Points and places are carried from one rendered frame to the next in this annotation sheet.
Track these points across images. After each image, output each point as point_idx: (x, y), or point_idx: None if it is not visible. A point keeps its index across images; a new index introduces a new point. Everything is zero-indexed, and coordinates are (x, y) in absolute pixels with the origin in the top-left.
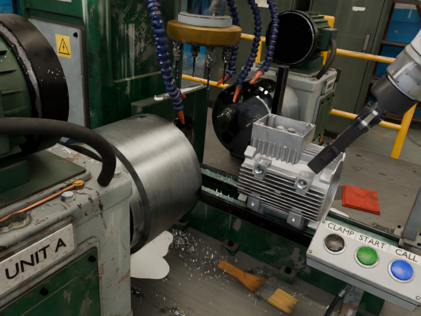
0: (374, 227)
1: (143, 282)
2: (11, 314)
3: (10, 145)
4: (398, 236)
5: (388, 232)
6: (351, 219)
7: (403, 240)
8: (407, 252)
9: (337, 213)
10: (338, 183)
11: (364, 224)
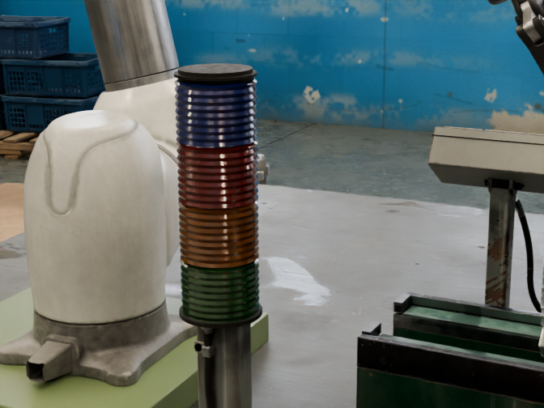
0: (423, 346)
1: None
2: None
3: None
4: (370, 337)
5: (393, 341)
6: (482, 357)
7: (364, 329)
8: (463, 128)
9: (517, 365)
10: (541, 291)
11: (448, 350)
